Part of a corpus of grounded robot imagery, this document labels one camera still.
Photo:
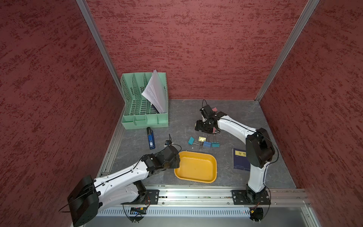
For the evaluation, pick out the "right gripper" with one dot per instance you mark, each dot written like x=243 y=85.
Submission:
x=199 y=126

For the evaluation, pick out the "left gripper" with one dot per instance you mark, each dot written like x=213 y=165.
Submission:
x=176 y=161

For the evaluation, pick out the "pale yellow binder clip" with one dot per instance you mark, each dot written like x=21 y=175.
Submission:
x=202 y=139

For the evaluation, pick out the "blue binder clip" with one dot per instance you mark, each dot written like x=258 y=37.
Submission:
x=207 y=142

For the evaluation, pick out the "teal binder clip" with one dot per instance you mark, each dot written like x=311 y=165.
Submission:
x=192 y=141
x=215 y=143

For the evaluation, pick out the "yellow plastic storage box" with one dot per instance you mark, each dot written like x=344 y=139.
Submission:
x=197 y=167

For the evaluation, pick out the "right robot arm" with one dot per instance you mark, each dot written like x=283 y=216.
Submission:
x=258 y=147

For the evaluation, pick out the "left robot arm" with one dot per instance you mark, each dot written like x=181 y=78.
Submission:
x=92 y=195

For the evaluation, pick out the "blue black stapler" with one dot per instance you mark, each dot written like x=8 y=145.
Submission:
x=151 y=139

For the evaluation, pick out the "dark blue notebook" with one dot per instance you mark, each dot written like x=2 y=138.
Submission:
x=240 y=160

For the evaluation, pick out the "green file organizer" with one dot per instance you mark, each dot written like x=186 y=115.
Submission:
x=139 y=113

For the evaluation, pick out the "white paper stack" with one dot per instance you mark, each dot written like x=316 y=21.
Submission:
x=155 y=92

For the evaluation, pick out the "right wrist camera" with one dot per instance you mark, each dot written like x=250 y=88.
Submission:
x=206 y=111

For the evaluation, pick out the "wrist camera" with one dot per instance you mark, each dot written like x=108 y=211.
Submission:
x=168 y=143
x=206 y=111

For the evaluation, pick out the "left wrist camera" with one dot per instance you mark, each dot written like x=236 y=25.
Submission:
x=168 y=143

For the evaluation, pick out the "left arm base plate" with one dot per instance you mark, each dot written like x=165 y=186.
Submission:
x=150 y=197

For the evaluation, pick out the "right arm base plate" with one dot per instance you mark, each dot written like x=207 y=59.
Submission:
x=249 y=197

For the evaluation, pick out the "aluminium front rail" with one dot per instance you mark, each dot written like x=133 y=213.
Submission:
x=219 y=196

